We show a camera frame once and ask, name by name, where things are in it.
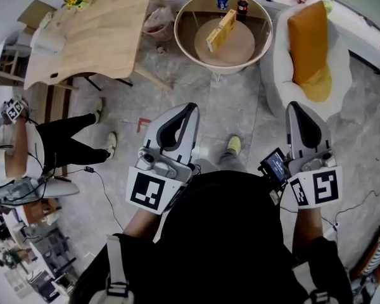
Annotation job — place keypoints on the yellow book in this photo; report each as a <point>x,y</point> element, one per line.
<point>223,30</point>

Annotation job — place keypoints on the person's left forearm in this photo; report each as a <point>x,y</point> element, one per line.
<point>144,225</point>

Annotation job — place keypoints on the green snack packet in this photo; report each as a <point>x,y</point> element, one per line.
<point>328,5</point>

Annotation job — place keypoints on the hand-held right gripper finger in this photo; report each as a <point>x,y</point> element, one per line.
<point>324,141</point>
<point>292,131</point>

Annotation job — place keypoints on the person's right yellow shoe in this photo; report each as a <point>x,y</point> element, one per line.
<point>234,144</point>

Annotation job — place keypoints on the white power adapter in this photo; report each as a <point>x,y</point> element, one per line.
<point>332,229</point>

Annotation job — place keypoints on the small wooden cabinet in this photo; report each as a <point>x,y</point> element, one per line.
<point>41,211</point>

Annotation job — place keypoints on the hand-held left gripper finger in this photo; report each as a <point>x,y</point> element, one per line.
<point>152,138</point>
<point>191,135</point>

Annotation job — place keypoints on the orange cushion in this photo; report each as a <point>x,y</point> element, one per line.
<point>307,43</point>

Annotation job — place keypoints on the dark cola bottle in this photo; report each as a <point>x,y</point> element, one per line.
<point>243,8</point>

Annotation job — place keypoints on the white tissue pack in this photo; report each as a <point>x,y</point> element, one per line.
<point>49,43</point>

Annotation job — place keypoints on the striped cushion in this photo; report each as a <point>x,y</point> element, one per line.
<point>375,255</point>

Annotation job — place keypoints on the round glass coffee table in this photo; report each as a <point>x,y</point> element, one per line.
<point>240,46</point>

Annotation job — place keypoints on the cardboard box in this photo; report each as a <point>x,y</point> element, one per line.
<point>31,14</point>

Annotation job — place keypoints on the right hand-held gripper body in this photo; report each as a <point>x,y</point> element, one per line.
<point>324,185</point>

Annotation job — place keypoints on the light wooden table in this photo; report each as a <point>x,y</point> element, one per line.
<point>98,36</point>

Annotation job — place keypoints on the pink mesh waste basket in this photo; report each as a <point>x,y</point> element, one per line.
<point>158,25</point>

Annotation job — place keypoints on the person's black shirt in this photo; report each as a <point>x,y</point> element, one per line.
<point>221,233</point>

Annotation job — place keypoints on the small black monitor screen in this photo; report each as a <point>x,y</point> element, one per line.
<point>274,166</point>

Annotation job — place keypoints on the black chair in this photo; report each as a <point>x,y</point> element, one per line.
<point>114,81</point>

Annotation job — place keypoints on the white egg-shaped seat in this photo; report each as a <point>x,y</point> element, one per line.
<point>339,59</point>

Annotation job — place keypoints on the person's grey jeans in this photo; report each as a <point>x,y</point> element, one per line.
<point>229,161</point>

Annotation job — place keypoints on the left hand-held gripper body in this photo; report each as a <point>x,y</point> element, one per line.
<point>145,190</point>

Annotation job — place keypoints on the person's right forearm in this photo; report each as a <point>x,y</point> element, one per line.
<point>308,230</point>

